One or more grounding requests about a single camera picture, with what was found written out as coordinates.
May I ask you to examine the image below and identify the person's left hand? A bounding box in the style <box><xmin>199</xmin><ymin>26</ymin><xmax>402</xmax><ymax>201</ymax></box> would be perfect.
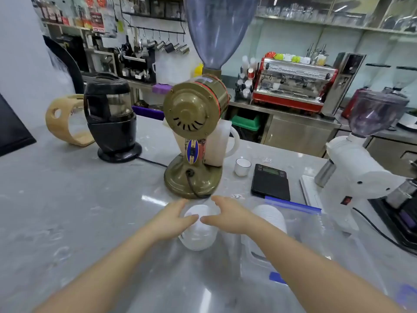
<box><xmin>149</xmin><ymin>199</ymin><xmax>199</xmax><ymax>243</ymax></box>

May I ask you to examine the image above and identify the person's right hand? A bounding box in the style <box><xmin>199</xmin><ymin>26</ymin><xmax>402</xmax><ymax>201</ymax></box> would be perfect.
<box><xmin>200</xmin><ymin>196</ymin><xmax>261</xmax><ymax>235</ymax></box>

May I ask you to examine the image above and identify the white paper coffee filter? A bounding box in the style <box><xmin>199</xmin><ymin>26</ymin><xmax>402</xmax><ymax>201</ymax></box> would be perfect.
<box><xmin>178</xmin><ymin>205</ymin><xmax>223</xmax><ymax>251</ymax></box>

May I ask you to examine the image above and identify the person's right forearm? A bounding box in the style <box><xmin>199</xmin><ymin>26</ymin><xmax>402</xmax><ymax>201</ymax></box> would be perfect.
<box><xmin>246</xmin><ymin>216</ymin><xmax>406</xmax><ymax>313</ymax></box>

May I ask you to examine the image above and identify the person's left forearm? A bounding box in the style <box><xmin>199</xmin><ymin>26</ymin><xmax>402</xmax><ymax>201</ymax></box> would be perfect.
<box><xmin>33</xmin><ymin>225</ymin><xmax>163</xmax><ymax>313</ymax></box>

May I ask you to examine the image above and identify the small white cup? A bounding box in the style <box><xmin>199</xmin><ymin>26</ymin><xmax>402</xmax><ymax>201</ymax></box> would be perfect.
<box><xmin>234</xmin><ymin>158</ymin><xmax>252</xmax><ymax>177</ymax></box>

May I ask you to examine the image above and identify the stack of white paper filters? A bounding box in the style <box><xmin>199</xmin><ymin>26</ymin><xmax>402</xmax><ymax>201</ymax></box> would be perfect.
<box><xmin>252</xmin><ymin>204</ymin><xmax>288</xmax><ymax>235</ymax></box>

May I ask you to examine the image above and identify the black digital scale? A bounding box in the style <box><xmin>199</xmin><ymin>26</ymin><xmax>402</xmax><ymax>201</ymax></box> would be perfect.
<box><xmin>250</xmin><ymin>164</ymin><xmax>291</xmax><ymax>202</ymax></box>

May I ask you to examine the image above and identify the white plastic jug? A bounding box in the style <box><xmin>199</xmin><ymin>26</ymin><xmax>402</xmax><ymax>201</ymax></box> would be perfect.
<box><xmin>172</xmin><ymin>120</ymin><xmax>240</xmax><ymax>168</ymax></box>

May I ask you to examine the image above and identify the green plastic bin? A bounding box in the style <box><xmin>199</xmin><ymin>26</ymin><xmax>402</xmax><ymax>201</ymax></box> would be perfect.
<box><xmin>231</xmin><ymin>115</ymin><xmax>262</xmax><ymax>141</ymax></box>

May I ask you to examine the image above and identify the white tray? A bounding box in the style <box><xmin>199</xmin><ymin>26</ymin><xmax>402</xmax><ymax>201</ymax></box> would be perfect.
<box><xmin>299</xmin><ymin>175</ymin><xmax>326</xmax><ymax>210</ymax></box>

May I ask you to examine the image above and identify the olive green coffee grinder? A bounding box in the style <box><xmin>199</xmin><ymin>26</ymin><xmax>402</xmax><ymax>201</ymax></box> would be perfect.
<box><xmin>163</xmin><ymin>0</ymin><xmax>261</xmax><ymax>200</ymax></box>

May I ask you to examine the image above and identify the stainless steel cabinet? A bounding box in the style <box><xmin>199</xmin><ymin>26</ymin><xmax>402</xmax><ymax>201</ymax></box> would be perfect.
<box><xmin>261</xmin><ymin>112</ymin><xmax>341</xmax><ymax>157</ymax></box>

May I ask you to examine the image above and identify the black coffee grinder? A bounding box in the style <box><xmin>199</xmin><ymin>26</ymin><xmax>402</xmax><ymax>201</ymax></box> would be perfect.
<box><xmin>83</xmin><ymin>72</ymin><xmax>143</xmax><ymax>163</ymax></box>

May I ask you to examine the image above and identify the group of syrup bottles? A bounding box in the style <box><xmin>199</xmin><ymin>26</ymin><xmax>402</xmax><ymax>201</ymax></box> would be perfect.
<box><xmin>235</xmin><ymin>55</ymin><xmax>258</xmax><ymax>101</ymax></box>

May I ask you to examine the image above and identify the red espresso machine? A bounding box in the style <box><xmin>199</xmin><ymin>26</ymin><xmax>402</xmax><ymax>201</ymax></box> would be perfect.
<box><xmin>252</xmin><ymin>57</ymin><xmax>339</xmax><ymax>114</ymax></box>

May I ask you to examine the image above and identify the white coffee grinder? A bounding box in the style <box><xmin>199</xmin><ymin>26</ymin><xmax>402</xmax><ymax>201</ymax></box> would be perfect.
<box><xmin>314</xmin><ymin>89</ymin><xmax>410</xmax><ymax>232</ymax></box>

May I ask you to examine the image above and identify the row of hanging metal cups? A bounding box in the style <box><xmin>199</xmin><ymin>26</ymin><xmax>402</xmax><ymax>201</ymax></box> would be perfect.
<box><xmin>132</xmin><ymin>27</ymin><xmax>190</xmax><ymax>56</ymax></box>

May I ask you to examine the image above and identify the row of cups on espresso machine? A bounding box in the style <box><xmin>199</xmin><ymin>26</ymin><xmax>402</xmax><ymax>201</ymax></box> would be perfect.
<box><xmin>265</xmin><ymin>52</ymin><xmax>327</xmax><ymax>66</ymax></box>

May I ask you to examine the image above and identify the stainless steel water boiler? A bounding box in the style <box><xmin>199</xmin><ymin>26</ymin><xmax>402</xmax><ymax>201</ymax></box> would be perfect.
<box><xmin>322</xmin><ymin>52</ymin><xmax>367</xmax><ymax>116</ymax></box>

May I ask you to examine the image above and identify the black board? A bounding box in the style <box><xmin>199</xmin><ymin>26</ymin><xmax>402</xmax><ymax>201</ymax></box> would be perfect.
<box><xmin>0</xmin><ymin>93</ymin><xmax>37</xmax><ymax>157</ymax></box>

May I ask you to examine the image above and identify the row of glasses on shelf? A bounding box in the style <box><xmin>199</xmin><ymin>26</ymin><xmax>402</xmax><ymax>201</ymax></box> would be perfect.
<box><xmin>256</xmin><ymin>3</ymin><xmax>417</xmax><ymax>33</ymax></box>

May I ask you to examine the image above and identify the black power cable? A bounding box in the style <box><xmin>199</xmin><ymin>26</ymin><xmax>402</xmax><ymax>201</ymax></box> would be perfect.
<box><xmin>136</xmin><ymin>156</ymin><xmax>169</xmax><ymax>168</ymax></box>

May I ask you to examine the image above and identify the wooden ring stand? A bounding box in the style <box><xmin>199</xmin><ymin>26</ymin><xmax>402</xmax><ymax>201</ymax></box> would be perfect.
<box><xmin>45</xmin><ymin>94</ymin><xmax>96</xmax><ymax>147</ymax></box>

